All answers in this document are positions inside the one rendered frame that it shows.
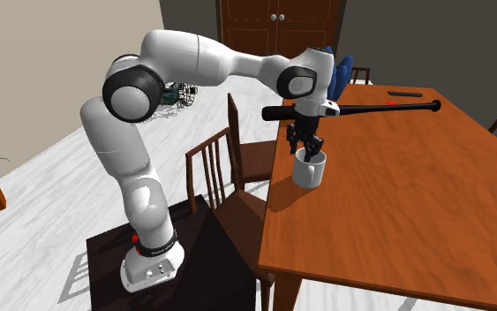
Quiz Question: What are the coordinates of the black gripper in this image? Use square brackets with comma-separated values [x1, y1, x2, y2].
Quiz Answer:
[286, 114, 325, 163]

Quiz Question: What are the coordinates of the white mug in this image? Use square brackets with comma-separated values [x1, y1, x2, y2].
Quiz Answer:
[291, 148, 328, 190]

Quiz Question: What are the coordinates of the blue soft object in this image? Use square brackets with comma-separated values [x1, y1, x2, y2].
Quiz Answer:
[327, 45, 355, 101]

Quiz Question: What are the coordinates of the black baseball bat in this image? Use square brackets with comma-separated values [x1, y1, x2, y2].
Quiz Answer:
[260, 99, 442, 123]

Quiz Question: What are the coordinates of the brown wooden table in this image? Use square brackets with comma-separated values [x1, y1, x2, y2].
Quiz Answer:
[257, 82, 497, 311]

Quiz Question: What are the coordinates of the brown wooden cabinet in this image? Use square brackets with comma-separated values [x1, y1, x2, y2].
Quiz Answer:
[215, 0, 348, 59]

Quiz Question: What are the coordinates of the dark robot stand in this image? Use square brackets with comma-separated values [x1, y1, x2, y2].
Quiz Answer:
[86, 194, 260, 311]

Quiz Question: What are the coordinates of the black wire basket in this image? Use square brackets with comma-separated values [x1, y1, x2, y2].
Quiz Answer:
[161, 80, 200, 110]

